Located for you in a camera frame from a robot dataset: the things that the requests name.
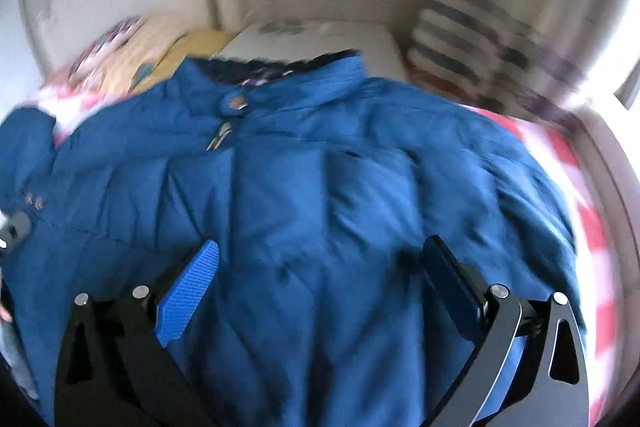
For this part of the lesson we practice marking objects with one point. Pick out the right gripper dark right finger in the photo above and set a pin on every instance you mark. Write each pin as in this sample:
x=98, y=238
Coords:
x=464, y=301

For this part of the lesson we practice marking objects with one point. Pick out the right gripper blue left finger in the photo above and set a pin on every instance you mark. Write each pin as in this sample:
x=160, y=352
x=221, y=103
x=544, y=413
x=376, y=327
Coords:
x=185, y=290

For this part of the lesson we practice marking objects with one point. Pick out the blue puffer jacket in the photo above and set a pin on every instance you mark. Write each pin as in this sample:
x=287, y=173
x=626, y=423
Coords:
x=382, y=347

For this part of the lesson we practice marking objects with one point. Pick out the pink white checkered bedsheet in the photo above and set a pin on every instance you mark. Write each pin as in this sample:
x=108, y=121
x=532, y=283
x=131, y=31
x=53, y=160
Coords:
x=575, y=206

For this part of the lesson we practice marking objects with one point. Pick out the colourful patterned pillow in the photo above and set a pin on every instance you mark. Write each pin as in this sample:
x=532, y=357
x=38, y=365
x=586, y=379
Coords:
x=105, y=46

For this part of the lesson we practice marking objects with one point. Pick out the yellow pillow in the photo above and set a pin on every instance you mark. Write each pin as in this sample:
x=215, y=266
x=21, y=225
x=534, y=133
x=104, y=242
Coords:
x=202, y=43

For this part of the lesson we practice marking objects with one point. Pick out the white bedside table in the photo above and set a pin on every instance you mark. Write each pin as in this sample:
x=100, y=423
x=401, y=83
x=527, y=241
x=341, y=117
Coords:
x=296, y=41

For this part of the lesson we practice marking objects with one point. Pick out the striped grey white curtain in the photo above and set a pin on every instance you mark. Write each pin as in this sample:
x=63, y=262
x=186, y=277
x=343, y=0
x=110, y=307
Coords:
x=513, y=57

